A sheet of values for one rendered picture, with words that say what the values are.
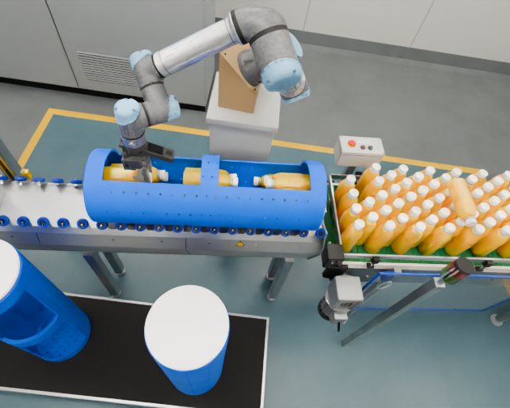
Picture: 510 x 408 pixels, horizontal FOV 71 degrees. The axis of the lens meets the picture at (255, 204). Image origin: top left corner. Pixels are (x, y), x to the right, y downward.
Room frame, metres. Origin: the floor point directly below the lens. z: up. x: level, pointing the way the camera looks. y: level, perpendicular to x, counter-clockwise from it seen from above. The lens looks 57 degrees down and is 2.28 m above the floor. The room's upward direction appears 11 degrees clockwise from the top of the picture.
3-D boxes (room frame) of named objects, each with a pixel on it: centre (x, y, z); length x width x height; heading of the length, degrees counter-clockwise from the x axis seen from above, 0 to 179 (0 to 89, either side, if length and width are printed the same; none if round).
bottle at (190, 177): (0.79, 0.19, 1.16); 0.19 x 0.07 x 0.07; 100
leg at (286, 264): (0.79, -0.22, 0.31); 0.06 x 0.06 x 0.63; 10
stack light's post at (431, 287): (0.59, -0.72, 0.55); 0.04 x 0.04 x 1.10; 10
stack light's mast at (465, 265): (0.59, -0.72, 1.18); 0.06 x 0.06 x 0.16
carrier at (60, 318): (0.31, 0.89, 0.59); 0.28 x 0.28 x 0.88
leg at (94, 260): (0.62, 0.74, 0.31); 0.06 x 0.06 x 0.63; 10
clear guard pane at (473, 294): (0.72, -0.95, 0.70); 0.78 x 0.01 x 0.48; 100
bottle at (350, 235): (0.77, -0.42, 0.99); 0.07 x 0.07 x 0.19
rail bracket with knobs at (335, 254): (0.68, -0.36, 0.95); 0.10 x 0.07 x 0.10; 10
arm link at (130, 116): (0.75, 0.43, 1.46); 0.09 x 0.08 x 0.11; 127
